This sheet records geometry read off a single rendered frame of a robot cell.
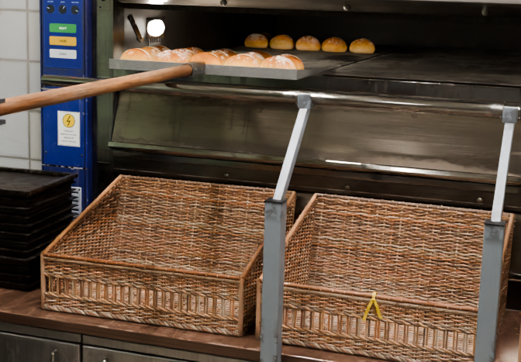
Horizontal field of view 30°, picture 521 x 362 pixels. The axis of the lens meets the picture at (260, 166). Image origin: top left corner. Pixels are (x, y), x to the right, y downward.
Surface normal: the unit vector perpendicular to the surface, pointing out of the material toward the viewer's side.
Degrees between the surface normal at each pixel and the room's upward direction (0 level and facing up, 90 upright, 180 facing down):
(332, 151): 70
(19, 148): 90
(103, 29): 90
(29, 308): 0
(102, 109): 90
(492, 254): 90
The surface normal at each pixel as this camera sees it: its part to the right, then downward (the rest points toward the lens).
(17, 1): -0.32, 0.17
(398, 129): -0.29, -0.18
